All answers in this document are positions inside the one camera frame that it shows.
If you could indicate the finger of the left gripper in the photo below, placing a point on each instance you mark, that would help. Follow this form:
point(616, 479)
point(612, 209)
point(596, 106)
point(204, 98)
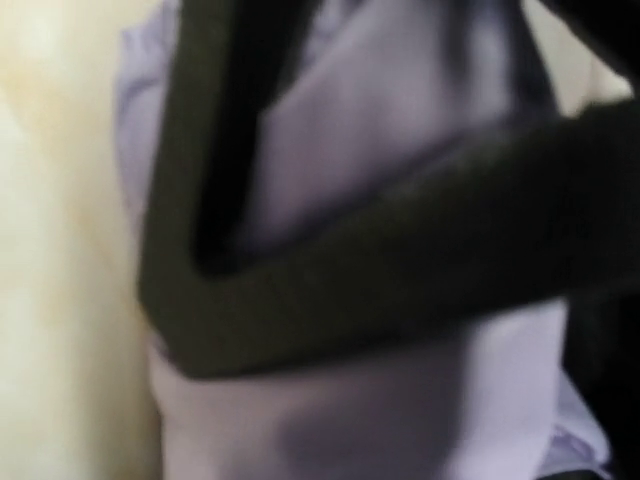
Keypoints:
point(552, 213)

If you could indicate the lavender folding umbrella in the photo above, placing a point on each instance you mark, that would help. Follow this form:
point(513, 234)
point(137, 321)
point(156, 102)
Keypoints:
point(350, 101)

